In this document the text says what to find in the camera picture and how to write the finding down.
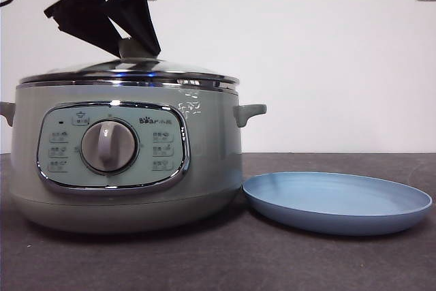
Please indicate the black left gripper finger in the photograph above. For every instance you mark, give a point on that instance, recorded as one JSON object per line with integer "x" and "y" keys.
{"x": 81, "y": 28}
{"x": 139, "y": 15}

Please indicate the glass lid with green knob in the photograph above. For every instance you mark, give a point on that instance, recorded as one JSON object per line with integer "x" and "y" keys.
{"x": 136, "y": 66}

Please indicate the pale green electric steamer pot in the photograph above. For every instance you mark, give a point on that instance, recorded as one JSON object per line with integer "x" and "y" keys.
{"x": 211, "y": 154}

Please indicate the blue round plate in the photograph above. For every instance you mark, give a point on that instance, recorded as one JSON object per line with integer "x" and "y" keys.
{"x": 323, "y": 195}

